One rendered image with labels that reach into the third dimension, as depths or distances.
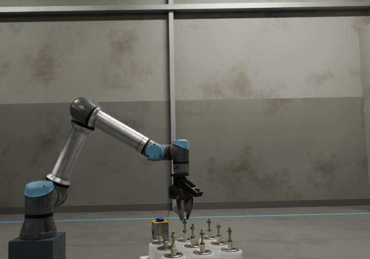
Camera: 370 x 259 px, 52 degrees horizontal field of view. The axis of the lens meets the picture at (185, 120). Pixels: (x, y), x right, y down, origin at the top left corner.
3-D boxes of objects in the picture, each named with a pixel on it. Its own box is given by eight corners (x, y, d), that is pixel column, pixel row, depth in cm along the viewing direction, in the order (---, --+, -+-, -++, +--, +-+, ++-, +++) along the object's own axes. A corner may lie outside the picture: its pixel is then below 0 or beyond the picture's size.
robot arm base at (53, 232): (13, 240, 157) (14, 216, 158) (27, 233, 172) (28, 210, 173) (50, 239, 157) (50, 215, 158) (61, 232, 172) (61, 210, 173)
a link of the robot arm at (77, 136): (27, 203, 172) (77, 92, 176) (42, 199, 187) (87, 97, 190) (51, 214, 171) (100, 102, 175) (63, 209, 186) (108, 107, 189)
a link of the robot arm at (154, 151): (70, 88, 165) (168, 144, 160) (79, 92, 176) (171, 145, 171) (56, 112, 164) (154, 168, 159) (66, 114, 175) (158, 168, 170)
